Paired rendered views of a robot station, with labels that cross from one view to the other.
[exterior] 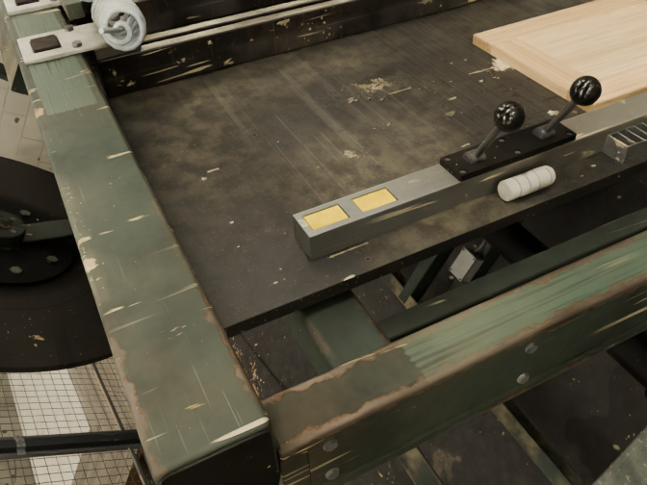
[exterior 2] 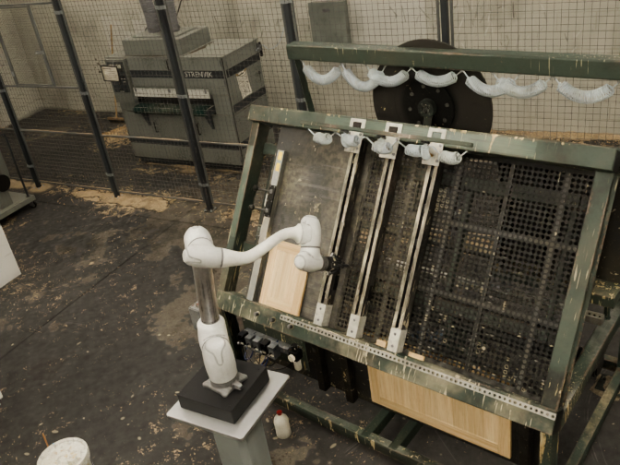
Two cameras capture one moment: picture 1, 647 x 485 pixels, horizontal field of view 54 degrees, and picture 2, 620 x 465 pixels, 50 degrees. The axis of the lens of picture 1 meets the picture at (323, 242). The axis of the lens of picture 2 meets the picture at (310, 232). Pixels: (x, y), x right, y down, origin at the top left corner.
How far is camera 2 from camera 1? 4.23 m
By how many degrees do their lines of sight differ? 81
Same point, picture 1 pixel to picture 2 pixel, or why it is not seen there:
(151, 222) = (283, 121)
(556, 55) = (290, 256)
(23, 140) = not seen: outside the picture
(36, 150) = not seen: outside the picture
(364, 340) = (271, 150)
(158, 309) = (268, 114)
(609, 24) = (290, 286)
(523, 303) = (246, 167)
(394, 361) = (252, 143)
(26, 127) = not seen: outside the picture
